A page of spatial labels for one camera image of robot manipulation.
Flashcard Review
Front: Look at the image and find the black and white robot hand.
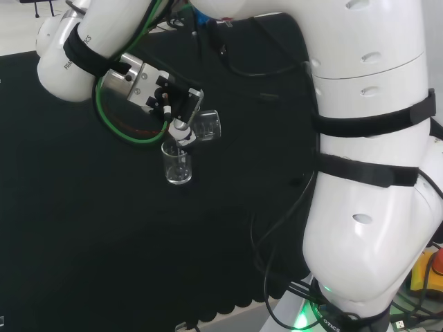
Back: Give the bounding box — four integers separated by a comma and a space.
152, 82, 199, 150

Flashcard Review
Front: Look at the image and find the clear glass beaker with water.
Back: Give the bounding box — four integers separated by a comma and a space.
188, 109, 224, 143

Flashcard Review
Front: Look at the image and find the silver wrist flange adapter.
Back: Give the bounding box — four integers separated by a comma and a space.
102, 53, 171, 113

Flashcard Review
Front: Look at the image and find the black bench cloth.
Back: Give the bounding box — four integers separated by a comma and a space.
0, 17, 323, 324

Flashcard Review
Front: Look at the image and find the yellow stop button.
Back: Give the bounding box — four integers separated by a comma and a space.
410, 241, 443, 299

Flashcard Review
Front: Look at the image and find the green cable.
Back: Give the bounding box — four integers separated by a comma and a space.
94, 0, 174, 148

